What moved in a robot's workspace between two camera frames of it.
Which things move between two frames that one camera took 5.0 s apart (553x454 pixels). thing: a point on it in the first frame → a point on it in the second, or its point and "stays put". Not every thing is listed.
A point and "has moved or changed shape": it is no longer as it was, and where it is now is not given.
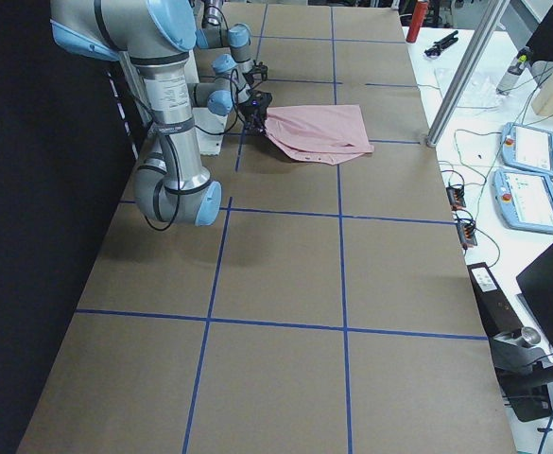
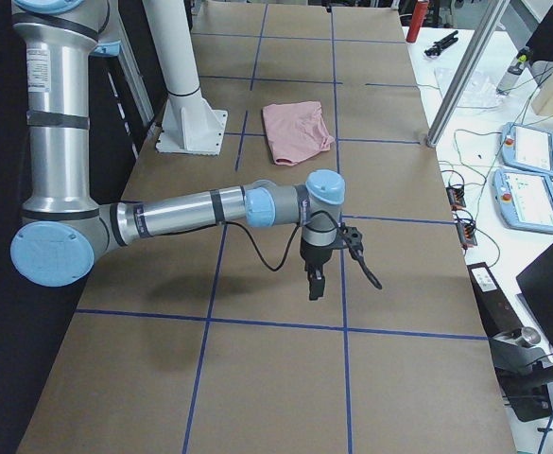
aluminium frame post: (466, 73) stays put
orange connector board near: (467, 233) stays put
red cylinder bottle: (420, 13) stays put
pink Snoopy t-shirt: (326, 133) has moved or changed shape
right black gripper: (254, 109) → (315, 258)
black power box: (497, 316) stays put
